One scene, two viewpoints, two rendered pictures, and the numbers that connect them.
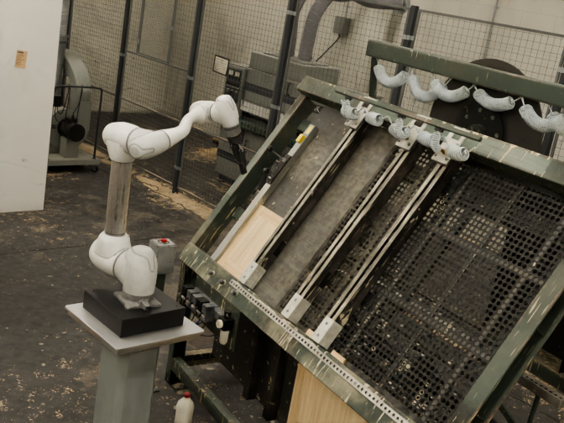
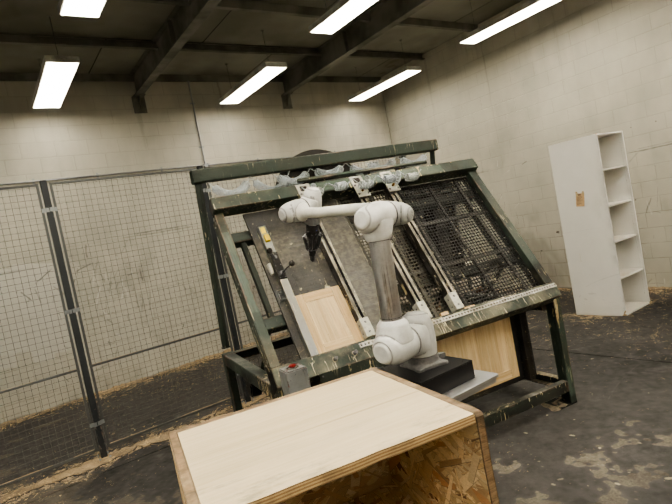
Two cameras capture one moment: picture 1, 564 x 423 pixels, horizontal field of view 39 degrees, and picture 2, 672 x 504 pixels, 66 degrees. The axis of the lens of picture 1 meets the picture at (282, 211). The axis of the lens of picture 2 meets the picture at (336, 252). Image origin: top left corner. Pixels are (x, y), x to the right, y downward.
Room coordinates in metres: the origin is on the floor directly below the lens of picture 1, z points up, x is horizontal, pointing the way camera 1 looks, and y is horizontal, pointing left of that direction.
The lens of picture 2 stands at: (3.42, 3.17, 1.62)
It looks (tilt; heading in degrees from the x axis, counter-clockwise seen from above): 3 degrees down; 280
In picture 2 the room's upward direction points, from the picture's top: 11 degrees counter-clockwise
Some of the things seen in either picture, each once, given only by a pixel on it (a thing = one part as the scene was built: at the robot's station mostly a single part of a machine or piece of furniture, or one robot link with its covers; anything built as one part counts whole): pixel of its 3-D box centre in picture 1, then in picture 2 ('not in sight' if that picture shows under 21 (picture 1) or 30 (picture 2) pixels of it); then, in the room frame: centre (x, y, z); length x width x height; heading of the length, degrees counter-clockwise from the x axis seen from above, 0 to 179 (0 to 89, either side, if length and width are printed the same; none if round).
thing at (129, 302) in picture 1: (138, 297); (426, 358); (3.53, 0.61, 0.87); 0.22 x 0.18 x 0.06; 34
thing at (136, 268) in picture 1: (139, 268); (417, 333); (3.55, 0.63, 1.01); 0.18 x 0.16 x 0.22; 57
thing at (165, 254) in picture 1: (161, 256); (295, 384); (4.21, 0.63, 0.84); 0.12 x 0.12 x 0.18; 35
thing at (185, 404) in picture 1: (185, 409); not in sight; (3.88, 0.34, 0.10); 0.10 x 0.10 x 0.20
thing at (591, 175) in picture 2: not in sight; (598, 224); (1.41, -3.33, 1.03); 0.61 x 0.58 x 2.05; 45
